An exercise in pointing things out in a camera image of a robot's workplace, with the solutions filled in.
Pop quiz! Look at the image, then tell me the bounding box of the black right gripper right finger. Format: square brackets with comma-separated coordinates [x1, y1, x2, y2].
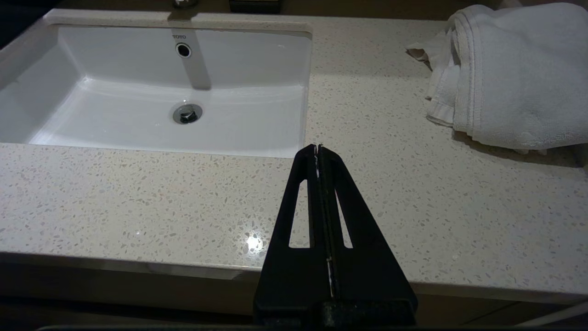
[318, 144, 418, 304]

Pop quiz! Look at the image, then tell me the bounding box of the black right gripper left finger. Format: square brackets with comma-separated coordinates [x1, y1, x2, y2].
[254, 144, 332, 304]

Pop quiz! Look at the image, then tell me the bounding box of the chrome sink drain plug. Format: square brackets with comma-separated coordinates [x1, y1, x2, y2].
[173, 103, 204, 125]

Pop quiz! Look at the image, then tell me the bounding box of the pale metal bar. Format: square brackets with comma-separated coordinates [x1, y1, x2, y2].
[517, 301, 588, 328]

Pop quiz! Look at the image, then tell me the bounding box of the white ceramic sink basin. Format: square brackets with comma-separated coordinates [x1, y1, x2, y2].
[0, 23, 314, 159]

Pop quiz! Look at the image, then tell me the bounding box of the white crumpled towel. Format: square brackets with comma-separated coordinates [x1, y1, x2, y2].
[407, 2, 588, 154]

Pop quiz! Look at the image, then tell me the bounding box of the black square soap dish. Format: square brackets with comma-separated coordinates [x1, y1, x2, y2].
[229, 0, 283, 14]

